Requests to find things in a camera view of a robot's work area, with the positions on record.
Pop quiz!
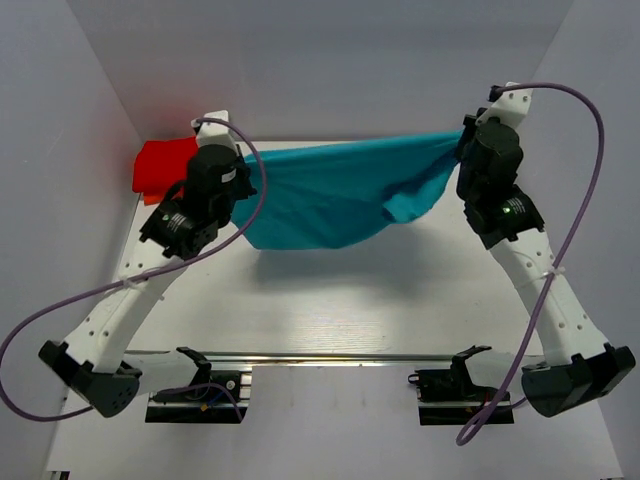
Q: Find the teal t-shirt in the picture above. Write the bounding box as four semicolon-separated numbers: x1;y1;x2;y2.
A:
232;131;461;250

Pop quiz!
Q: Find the orange folded t-shirt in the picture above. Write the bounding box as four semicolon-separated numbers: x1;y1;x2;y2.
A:
142;194;163;205

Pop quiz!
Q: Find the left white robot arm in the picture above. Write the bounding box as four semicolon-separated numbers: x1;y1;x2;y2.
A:
39;144;257;418

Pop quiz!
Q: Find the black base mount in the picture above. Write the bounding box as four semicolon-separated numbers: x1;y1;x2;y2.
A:
145;347;251;425
407;345;513;426

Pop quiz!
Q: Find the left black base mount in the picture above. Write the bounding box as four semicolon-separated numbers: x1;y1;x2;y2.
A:
145;347;251;425

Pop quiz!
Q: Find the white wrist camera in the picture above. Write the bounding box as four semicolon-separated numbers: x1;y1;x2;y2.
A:
476;82;533;130
191;110;236;150

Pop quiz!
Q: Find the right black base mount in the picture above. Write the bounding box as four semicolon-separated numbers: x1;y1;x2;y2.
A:
407;345;513;426

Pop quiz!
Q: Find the red folded t-shirt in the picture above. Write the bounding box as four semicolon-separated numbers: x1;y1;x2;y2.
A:
132;136;198;198

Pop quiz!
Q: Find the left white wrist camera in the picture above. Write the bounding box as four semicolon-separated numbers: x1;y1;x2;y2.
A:
191;110;236;150

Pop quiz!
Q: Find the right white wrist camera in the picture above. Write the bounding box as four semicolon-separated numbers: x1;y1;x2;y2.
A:
476;82;533;130

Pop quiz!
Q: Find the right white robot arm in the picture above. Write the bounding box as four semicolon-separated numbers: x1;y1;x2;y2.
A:
455;115;636;417

